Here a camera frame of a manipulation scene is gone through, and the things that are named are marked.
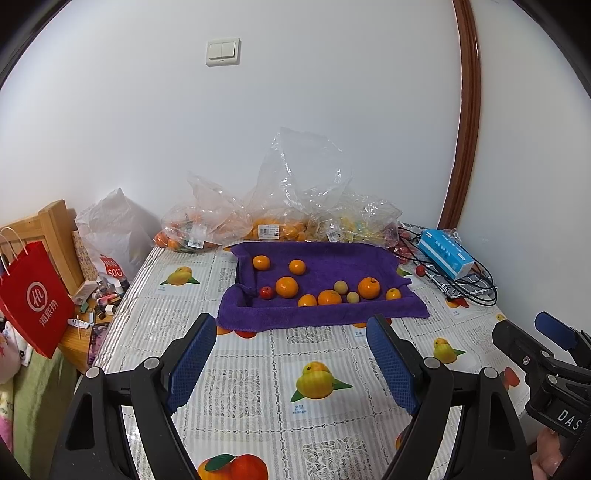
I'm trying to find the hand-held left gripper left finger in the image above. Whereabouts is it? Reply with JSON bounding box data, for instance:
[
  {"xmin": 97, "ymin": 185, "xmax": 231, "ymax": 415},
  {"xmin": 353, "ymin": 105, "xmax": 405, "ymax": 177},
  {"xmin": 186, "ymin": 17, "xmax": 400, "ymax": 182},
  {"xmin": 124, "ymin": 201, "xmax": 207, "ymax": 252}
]
[{"xmin": 53, "ymin": 313, "xmax": 219, "ymax": 480}]

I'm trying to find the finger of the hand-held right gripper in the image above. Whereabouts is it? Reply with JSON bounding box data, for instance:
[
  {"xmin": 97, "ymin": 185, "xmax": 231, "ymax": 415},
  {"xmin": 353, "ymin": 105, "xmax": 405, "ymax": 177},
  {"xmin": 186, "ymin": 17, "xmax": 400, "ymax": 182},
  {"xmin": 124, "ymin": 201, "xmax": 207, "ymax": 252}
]
[
  {"xmin": 536, "ymin": 311, "xmax": 591, "ymax": 356},
  {"xmin": 492, "ymin": 319, "xmax": 561, "ymax": 384}
]

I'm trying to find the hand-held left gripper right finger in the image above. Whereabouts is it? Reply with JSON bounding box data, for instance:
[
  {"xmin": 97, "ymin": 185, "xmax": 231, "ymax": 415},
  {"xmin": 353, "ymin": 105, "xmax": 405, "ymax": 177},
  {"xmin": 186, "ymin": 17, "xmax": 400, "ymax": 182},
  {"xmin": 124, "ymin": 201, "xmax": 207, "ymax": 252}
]
[{"xmin": 366, "ymin": 314, "xmax": 529, "ymax": 480}]

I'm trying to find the purple towel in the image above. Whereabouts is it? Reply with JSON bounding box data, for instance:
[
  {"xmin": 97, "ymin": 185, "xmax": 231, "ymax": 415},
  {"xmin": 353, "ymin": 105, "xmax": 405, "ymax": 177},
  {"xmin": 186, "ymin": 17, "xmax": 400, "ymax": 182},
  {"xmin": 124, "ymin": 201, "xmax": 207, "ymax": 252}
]
[{"xmin": 217, "ymin": 242, "xmax": 431, "ymax": 333}]

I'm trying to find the person's right hand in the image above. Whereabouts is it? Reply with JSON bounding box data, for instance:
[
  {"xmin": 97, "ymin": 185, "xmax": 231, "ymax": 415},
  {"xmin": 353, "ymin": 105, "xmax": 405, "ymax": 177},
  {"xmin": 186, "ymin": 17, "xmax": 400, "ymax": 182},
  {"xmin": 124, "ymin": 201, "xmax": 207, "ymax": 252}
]
[{"xmin": 531, "ymin": 428, "xmax": 566, "ymax": 480}]

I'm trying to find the lace pattern fruit print tablecloth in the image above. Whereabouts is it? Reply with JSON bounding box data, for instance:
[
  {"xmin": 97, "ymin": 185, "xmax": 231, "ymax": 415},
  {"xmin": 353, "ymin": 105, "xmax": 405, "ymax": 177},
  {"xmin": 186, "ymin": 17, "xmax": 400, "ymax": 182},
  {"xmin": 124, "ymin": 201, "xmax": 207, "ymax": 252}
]
[{"xmin": 90, "ymin": 226, "xmax": 532, "ymax": 480}]

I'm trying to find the black and white patterned pouch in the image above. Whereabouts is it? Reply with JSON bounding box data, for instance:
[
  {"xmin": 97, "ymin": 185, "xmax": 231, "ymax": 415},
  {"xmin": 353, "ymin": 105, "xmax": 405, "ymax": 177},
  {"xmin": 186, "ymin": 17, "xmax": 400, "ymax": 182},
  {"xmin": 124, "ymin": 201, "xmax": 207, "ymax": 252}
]
[{"xmin": 422, "ymin": 263, "xmax": 495, "ymax": 298}]

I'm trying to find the clutter of small bottles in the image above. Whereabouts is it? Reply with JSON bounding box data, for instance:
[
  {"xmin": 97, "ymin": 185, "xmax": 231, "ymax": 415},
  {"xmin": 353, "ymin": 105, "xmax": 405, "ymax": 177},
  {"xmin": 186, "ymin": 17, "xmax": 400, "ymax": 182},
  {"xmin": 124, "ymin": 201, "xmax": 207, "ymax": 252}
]
[{"xmin": 69, "ymin": 272, "xmax": 130, "ymax": 333}]

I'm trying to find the blue tissue pack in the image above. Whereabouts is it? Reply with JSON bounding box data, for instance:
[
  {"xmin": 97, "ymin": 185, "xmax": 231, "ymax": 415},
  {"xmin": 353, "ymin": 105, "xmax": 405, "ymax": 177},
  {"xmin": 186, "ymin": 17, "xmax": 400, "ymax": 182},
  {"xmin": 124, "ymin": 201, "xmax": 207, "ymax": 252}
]
[{"xmin": 418, "ymin": 229, "xmax": 476, "ymax": 281}]

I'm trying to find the wooden side table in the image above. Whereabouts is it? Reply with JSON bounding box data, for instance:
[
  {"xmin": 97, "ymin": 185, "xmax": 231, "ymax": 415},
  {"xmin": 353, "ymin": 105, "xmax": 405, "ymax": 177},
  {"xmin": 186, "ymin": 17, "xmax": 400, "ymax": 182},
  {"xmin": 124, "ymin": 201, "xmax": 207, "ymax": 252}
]
[{"xmin": 58, "ymin": 277, "xmax": 130, "ymax": 374}]

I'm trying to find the clear bag of red fruit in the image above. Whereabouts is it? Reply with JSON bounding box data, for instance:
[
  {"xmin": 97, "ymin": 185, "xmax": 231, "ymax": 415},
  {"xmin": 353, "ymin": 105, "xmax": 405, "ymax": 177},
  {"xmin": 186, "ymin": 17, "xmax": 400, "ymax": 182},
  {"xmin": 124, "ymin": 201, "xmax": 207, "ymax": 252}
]
[{"xmin": 390, "ymin": 224, "xmax": 428, "ymax": 266}]

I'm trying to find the small clear bag with oranges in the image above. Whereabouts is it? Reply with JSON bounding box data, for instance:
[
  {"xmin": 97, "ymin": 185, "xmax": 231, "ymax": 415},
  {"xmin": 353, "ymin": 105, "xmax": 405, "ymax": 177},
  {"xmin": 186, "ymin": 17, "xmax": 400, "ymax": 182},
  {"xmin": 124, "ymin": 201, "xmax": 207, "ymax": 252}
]
[{"xmin": 154, "ymin": 172, "xmax": 245, "ymax": 254}]

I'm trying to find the clear bag with yellow fruit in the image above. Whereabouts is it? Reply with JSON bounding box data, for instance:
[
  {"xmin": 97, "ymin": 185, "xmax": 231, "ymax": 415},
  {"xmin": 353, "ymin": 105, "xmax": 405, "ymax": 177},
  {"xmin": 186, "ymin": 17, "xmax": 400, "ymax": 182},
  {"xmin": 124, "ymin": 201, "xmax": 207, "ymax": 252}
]
[{"xmin": 307, "ymin": 189, "xmax": 402, "ymax": 245}]

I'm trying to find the white plastic bag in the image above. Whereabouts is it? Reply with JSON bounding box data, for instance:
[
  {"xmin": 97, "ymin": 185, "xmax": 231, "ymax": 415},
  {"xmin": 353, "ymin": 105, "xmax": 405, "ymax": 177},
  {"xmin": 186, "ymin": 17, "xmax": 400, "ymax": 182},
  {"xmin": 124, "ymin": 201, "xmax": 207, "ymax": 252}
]
[{"xmin": 75, "ymin": 187, "xmax": 162, "ymax": 282}]

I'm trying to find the green blanket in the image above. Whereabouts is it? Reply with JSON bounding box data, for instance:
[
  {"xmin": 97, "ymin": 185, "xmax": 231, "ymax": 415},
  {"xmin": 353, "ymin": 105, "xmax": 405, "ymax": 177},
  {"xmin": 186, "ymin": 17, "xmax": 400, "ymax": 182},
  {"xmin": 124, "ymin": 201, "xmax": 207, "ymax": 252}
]
[{"xmin": 11, "ymin": 351, "xmax": 88, "ymax": 467}]

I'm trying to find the red box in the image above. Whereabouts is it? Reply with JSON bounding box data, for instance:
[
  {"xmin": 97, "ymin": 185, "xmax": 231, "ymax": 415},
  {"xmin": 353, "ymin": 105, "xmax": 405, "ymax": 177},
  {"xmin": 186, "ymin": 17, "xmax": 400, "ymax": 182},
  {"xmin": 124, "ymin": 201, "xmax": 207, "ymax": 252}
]
[{"xmin": 0, "ymin": 226, "xmax": 75, "ymax": 360}]

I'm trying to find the pink printed cloth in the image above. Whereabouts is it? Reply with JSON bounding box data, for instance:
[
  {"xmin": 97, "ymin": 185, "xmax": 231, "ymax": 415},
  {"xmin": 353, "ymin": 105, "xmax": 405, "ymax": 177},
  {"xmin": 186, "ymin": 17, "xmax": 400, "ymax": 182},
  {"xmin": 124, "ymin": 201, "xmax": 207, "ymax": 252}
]
[{"xmin": 0, "ymin": 318, "xmax": 33, "ymax": 384}]

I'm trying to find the large clear bag with oranges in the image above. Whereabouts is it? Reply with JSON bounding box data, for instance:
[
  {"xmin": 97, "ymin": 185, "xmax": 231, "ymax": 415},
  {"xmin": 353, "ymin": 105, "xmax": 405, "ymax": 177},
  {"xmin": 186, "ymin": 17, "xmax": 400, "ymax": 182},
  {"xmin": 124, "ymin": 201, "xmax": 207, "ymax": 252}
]
[{"xmin": 240, "ymin": 127, "xmax": 354, "ymax": 243}]

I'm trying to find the black cable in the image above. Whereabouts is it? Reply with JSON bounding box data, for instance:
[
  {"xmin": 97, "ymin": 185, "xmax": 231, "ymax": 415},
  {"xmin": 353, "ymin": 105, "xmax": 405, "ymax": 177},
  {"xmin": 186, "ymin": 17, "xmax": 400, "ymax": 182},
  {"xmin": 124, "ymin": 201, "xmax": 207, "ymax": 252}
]
[{"xmin": 397, "ymin": 222, "xmax": 498, "ymax": 308}]

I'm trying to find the brown wooden door frame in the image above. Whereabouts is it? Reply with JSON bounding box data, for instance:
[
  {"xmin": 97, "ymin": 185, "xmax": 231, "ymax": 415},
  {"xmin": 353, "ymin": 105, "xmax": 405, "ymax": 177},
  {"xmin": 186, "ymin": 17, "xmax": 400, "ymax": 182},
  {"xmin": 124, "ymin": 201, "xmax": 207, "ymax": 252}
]
[{"xmin": 436, "ymin": 0, "xmax": 483, "ymax": 232}]

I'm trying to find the white wall light switch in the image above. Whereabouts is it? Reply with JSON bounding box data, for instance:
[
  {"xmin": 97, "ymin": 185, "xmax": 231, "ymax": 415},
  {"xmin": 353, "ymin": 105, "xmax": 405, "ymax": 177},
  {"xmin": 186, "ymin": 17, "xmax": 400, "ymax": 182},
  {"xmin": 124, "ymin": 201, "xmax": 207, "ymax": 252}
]
[{"xmin": 205, "ymin": 38, "xmax": 242, "ymax": 68}]

